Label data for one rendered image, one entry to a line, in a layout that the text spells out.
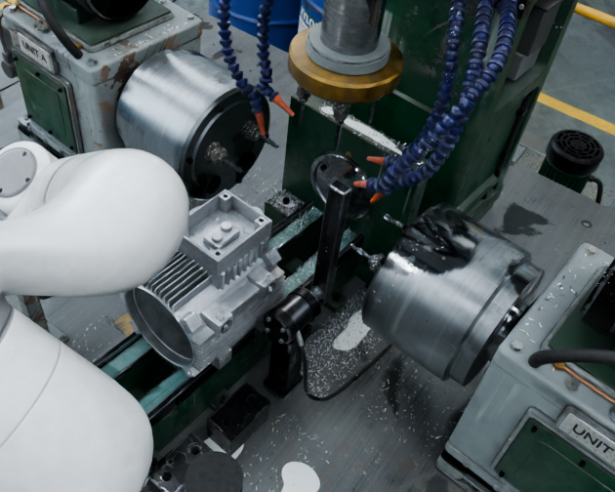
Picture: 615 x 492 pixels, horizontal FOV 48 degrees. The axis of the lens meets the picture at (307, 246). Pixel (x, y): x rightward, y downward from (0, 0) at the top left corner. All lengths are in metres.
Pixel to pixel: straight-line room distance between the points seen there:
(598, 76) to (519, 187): 2.28
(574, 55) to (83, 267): 3.83
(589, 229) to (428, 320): 0.79
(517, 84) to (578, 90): 2.47
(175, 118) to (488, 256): 0.60
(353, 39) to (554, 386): 0.56
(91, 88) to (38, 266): 0.98
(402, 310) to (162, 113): 0.57
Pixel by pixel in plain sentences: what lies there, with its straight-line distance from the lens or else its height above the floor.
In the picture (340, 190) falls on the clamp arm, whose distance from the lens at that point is 0.97.
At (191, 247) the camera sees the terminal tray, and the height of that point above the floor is 1.14.
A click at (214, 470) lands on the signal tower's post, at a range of 0.75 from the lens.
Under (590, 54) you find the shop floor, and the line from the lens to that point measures 4.20.
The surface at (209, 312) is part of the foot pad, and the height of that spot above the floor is 1.07.
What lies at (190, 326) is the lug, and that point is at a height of 1.08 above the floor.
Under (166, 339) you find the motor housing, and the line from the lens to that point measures 1.17.
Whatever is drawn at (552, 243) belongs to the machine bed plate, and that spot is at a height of 0.80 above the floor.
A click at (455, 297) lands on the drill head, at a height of 1.13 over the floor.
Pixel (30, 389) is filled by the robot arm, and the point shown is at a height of 1.56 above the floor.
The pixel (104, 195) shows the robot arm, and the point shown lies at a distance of 0.46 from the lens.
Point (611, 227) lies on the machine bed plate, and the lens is 1.80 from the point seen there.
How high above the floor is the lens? 1.91
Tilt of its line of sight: 47 degrees down
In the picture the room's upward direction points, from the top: 8 degrees clockwise
